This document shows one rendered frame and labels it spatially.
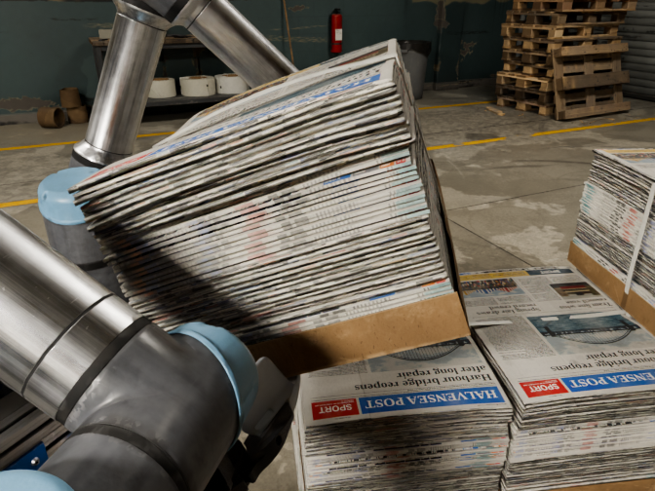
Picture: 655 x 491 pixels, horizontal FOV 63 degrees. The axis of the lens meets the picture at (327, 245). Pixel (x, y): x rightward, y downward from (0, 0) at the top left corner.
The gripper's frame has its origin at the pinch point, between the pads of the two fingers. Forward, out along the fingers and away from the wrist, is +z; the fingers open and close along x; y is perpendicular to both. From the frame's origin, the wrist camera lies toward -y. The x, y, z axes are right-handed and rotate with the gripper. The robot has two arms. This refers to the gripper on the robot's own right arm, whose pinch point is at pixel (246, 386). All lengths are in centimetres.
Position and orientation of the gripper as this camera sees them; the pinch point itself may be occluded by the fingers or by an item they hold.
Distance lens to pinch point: 55.1
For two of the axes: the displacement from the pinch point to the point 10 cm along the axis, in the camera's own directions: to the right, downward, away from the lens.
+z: 1.4, -4.2, 9.0
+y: -3.5, -8.7, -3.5
